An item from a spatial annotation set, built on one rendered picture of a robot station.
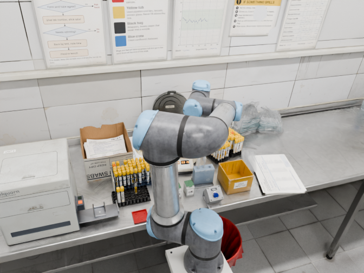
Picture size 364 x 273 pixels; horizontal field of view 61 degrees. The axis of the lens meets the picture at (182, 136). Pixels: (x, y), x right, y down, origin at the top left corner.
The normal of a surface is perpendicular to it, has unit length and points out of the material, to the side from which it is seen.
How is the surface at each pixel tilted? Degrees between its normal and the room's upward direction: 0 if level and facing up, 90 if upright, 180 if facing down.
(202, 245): 86
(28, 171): 0
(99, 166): 87
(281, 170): 1
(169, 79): 90
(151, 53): 93
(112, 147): 2
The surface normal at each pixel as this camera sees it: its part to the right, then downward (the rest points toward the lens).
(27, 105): 0.31, 0.55
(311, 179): 0.05, -0.82
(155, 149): -0.22, 0.66
